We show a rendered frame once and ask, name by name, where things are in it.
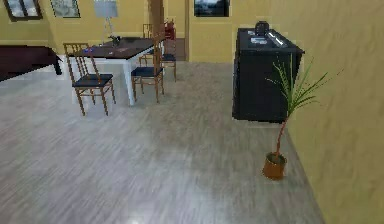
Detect black alarm clock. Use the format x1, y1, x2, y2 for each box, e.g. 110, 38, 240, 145
254, 20, 270, 37

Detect wooden chair with dark seat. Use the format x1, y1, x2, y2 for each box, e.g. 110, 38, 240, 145
130, 35, 166, 104
63, 42, 117, 117
161, 21, 178, 83
138, 23, 156, 67

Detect black cabinet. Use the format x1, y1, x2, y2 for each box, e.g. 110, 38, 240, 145
231, 27, 306, 124

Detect red object behind chairs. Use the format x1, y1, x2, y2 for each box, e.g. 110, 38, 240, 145
164, 19, 176, 41

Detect dark top white leg table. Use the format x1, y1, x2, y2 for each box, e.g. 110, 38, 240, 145
67, 36, 166, 107

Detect orange plant pot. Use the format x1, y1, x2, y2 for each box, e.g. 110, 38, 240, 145
261, 151, 288, 181

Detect green house plant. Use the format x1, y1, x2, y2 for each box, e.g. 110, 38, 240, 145
265, 54, 344, 160

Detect small dark table ornament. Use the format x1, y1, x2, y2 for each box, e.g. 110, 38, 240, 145
107, 34, 122, 48

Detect grey flat box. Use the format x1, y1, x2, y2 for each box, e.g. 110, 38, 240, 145
267, 31, 288, 48

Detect white shade floor lamp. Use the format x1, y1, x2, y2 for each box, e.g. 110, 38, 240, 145
93, 0, 120, 45

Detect dark maroon low table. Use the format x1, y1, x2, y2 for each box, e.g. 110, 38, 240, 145
0, 45, 64, 83

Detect dark framed window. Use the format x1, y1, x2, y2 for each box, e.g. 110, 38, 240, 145
3, 0, 44, 22

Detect dark framed wall picture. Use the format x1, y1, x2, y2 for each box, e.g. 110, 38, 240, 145
193, 0, 231, 18

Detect pale framed wall picture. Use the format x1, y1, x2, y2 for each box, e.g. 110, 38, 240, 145
49, 0, 82, 19

